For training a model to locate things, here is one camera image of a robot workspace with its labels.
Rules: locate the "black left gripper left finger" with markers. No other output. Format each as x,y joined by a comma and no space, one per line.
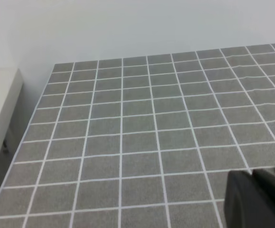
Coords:
246,205

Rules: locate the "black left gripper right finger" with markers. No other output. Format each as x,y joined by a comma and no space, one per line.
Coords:
272,197

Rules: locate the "grey grid tablecloth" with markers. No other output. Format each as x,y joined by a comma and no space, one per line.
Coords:
142,142

